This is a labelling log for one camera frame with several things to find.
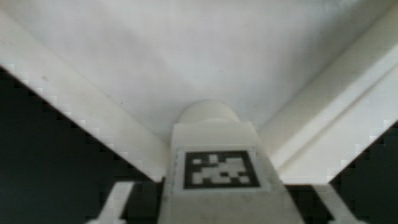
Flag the white table leg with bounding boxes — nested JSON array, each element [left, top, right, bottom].
[[158, 101, 303, 224]]

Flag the white square table top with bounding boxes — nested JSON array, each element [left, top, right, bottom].
[[0, 0, 398, 184]]

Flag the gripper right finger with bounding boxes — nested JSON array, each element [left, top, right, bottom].
[[312, 184, 367, 224]]

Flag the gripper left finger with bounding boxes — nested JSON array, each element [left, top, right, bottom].
[[85, 181, 135, 224]]

